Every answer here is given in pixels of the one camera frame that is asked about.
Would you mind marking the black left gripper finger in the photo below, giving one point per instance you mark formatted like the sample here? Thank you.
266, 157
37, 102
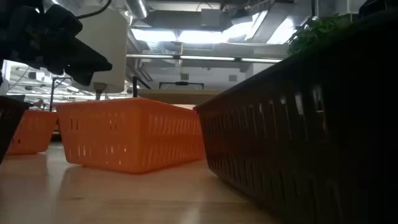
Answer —
79, 74
91, 60

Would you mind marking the orange plastic slotted basket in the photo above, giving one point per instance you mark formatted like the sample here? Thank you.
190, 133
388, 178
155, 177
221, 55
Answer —
130, 137
31, 132

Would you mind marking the black plastic slotted basket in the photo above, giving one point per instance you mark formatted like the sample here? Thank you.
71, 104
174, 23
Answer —
280, 146
9, 124

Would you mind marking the white lamp with wooden base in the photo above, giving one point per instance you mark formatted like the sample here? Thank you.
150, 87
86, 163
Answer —
109, 46

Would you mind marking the thin black metal stand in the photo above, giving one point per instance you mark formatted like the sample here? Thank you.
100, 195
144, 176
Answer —
51, 93

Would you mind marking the long linear ceiling light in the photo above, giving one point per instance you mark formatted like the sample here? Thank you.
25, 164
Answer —
202, 58

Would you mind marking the green potted plant black pot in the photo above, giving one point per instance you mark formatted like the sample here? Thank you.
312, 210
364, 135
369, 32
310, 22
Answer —
311, 34

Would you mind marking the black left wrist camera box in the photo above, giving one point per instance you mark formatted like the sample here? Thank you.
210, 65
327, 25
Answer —
62, 21

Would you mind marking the silver round ventilation duct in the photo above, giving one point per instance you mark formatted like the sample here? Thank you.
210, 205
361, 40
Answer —
136, 7

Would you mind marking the wooden shelf black metal frame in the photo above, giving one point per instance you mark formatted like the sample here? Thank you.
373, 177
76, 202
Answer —
177, 97

